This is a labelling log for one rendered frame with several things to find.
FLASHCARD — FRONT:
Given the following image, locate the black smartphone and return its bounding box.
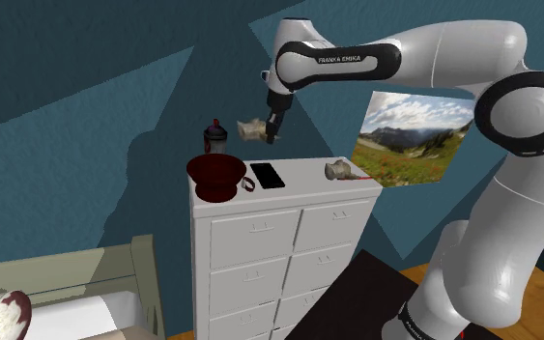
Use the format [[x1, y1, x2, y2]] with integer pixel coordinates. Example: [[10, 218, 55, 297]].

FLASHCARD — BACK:
[[249, 161, 286, 190]]

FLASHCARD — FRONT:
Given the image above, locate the beige paper wad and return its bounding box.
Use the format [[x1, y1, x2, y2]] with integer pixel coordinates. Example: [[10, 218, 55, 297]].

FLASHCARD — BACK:
[[236, 118, 282, 143]]

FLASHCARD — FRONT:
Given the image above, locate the landscape wall picture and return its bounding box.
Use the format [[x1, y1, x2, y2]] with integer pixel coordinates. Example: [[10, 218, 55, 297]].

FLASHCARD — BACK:
[[350, 90, 476, 189]]

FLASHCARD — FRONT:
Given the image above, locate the dark red bowl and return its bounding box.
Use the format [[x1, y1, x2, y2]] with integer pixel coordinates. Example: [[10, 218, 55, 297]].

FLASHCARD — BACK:
[[186, 153, 247, 204]]

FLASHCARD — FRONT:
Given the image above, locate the black robot stand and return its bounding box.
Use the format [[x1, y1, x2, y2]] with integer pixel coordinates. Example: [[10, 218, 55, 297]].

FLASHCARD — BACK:
[[284, 248, 503, 340]]

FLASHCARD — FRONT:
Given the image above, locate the white chest of drawers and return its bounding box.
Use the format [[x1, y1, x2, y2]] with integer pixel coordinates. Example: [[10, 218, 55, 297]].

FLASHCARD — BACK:
[[187, 156, 385, 340]]

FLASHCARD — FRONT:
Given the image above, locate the olive framed bed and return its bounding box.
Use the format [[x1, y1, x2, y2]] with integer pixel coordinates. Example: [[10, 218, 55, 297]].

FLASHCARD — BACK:
[[0, 234, 167, 340]]

